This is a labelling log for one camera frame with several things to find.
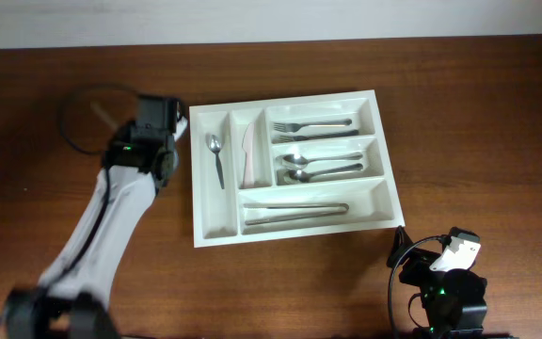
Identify small steel teaspoon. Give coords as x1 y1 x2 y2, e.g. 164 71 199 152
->
89 102 119 132

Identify patterned handle steel spoon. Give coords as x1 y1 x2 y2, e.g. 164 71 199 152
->
206 134 225 189

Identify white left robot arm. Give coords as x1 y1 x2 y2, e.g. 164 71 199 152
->
0 120 188 338

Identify steel fork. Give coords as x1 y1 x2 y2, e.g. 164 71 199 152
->
273 130 359 143
273 119 352 133

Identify black cable right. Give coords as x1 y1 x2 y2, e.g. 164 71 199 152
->
387 234 451 339

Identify white cutlery tray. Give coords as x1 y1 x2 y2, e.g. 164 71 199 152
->
189 90 405 248

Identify steel tongs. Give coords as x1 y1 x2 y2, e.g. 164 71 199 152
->
243 202 350 226

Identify white plastic knife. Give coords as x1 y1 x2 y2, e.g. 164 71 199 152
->
242 122 255 188

